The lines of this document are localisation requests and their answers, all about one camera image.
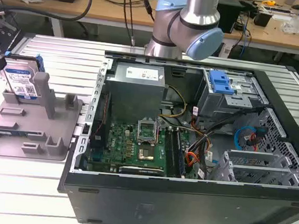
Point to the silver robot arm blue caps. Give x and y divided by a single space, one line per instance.
199 8

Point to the black RAM slot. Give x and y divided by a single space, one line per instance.
170 151
179 152

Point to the black cup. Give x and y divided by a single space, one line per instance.
262 19

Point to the wooden desk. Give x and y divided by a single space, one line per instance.
109 10

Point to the green motherboard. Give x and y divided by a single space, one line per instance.
125 146

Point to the silver expansion bracket cage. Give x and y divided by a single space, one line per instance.
253 164

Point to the grey metal disk bay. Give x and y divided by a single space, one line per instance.
219 105

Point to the black cooling fan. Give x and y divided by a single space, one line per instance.
99 128

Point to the CPU socket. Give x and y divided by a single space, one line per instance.
146 154

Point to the grey power supply unit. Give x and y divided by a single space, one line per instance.
134 89

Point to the hard disk in blue carrier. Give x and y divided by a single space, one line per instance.
19 78

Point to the black open PC case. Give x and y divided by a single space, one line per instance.
182 208

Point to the black expansion slot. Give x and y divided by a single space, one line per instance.
141 170

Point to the grey plastic parts rack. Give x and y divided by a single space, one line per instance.
26 129

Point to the blue plastic bay latch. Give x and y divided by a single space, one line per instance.
219 83

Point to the clear plastic part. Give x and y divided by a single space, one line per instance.
295 25

